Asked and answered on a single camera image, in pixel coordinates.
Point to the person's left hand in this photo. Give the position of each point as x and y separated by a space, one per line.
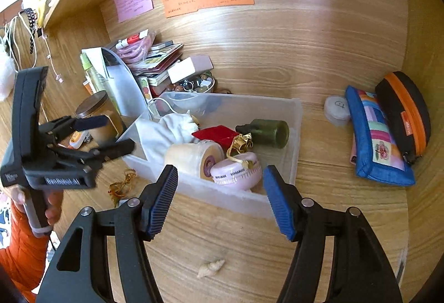
54 205

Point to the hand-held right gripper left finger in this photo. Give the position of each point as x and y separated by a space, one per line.
161 202

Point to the red fabric pouch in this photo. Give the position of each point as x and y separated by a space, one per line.
213 134

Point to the light green tube bottle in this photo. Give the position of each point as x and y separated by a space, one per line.
91 72

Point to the white face mask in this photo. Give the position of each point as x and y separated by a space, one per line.
163 134

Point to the green dropper bottle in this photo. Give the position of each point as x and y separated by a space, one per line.
270 133

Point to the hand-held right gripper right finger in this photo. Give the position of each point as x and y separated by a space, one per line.
279 202

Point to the blue patchwork pouch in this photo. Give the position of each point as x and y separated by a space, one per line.
378 140

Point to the bowl of beads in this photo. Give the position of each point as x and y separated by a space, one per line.
194 84

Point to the brown jar with lid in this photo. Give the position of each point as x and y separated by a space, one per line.
100 108

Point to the white cardboard box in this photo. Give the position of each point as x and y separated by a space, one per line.
189 69

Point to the pink paper note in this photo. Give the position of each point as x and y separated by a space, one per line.
133 1

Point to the pink round gadget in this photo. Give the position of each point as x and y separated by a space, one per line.
239 172

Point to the white fluffy toy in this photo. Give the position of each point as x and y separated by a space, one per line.
5 77

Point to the gold foil ornament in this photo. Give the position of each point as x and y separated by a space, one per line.
242 143

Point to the black orange zipper case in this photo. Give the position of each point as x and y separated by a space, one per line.
399 108

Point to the stack of books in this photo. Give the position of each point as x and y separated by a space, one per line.
163 60

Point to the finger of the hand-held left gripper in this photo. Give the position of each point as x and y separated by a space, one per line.
111 150
90 121

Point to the round white container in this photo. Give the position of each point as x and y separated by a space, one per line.
336 110

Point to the wooden desktop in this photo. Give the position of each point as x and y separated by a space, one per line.
242 254

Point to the beige tape roll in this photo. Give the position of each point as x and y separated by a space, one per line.
187 157

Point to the beige seashell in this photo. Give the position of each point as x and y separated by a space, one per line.
210 268

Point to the white translucent file holder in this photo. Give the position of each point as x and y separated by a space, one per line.
119 80

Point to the orange white glue tube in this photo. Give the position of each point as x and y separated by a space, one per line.
77 139

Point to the white folded papers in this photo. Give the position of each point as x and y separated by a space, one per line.
95 56

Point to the fruit print carton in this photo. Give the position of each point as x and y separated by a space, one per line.
147 87

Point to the clear plastic storage bin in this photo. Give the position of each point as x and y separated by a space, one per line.
222 197

